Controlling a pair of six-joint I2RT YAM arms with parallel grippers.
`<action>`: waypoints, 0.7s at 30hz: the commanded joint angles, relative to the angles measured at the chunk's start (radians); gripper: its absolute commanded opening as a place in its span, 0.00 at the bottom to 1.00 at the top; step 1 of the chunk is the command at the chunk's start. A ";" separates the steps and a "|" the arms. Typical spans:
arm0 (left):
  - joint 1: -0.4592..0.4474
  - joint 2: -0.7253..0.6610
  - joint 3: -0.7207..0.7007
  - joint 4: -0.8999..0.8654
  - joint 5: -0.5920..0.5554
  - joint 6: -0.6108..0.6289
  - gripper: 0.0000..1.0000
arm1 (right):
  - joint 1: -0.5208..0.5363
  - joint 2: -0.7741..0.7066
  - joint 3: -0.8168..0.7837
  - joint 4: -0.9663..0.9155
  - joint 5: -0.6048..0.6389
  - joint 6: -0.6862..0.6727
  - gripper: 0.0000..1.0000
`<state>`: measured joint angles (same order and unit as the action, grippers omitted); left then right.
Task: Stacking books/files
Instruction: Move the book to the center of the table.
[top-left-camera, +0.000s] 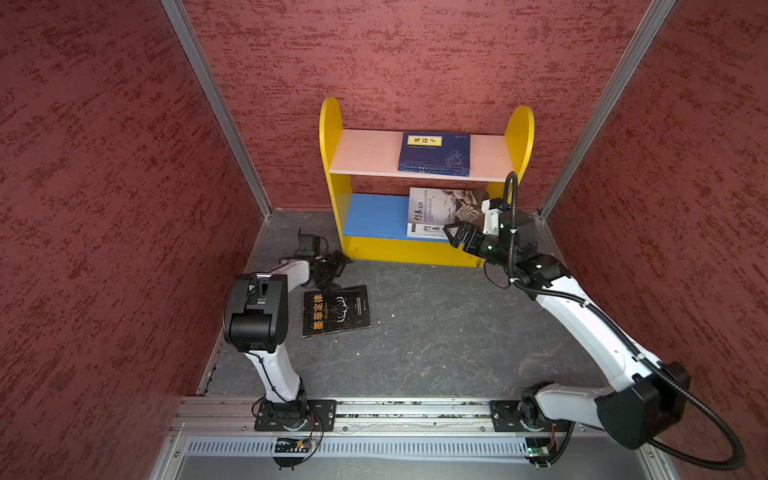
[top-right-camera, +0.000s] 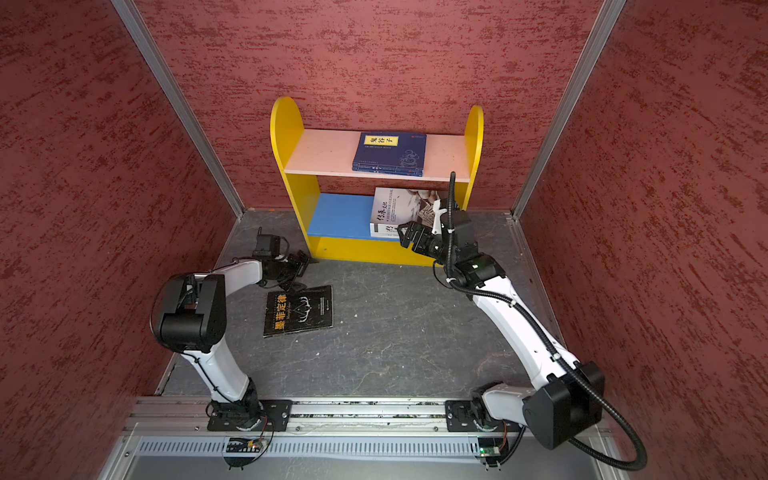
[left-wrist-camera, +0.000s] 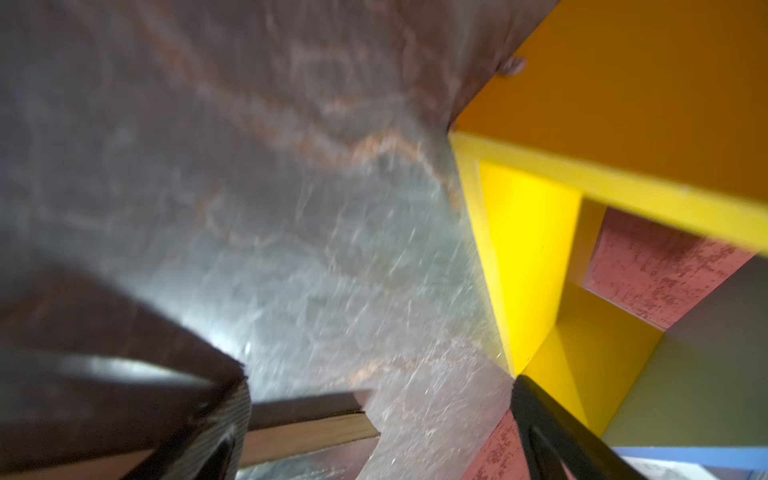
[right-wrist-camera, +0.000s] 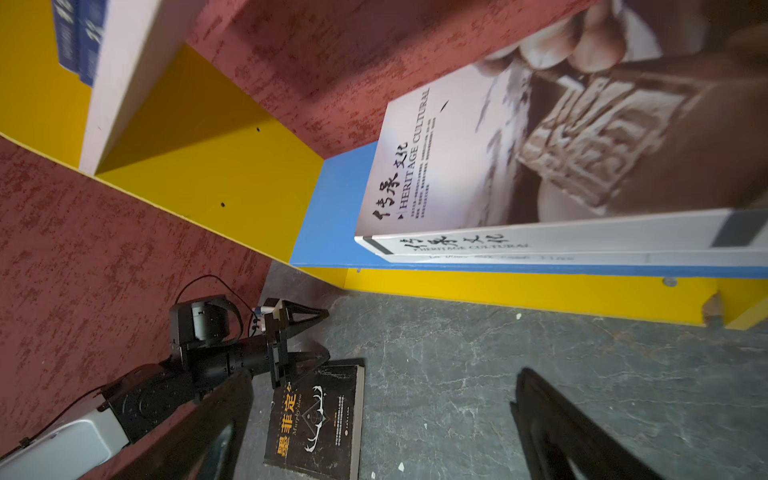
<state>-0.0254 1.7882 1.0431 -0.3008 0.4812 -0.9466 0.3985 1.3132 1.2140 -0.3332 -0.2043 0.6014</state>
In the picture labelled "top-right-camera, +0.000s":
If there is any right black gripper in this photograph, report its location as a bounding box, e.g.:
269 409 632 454
396 221 456 266

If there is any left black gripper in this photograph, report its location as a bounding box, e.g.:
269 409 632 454
270 249 320 295

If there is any white book with brown blocks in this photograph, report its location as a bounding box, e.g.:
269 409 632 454
370 230 399 241

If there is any heritage culture photo book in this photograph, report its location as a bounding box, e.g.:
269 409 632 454
369 187 448 232

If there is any black book with gold letters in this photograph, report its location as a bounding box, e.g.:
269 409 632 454
263 285 333 338

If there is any dark blue booklet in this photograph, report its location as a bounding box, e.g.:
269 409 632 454
352 132 427 172
352 164 423 178

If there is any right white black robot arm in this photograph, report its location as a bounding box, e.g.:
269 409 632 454
397 211 605 450

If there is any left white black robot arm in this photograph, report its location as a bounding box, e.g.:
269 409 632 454
150 233 333 431

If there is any yellow pink blue bookshelf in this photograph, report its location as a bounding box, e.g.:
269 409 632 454
270 97 485 266

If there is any left green circuit board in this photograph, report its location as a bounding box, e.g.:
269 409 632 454
224 437 267 456

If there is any green circuit board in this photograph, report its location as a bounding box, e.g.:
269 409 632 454
476 437 507 463
224 437 267 456

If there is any right green circuit board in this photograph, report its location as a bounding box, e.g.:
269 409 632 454
476 437 507 463

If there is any right corner aluminium profile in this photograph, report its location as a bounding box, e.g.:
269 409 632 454
511 0 626 222

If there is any corner aluminium profile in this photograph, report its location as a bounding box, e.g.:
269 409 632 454
511 0 626 222
110 0 246 219

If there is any left corner aluminium profile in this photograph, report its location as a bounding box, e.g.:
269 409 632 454
110 0 246 219

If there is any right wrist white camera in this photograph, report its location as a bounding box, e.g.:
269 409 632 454
432 199 448 236

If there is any black corrugated cable conduit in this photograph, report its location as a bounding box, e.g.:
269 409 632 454
443 171 648 472

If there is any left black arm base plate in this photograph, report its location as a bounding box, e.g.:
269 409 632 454
206 399 293 433

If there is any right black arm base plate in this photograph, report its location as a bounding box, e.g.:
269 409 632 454
444 399 515 433

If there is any aluminium mounting rail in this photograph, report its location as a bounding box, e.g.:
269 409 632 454
122 394 610 437

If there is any slotted white cable duct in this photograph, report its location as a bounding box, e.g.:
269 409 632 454
136 436 477 461

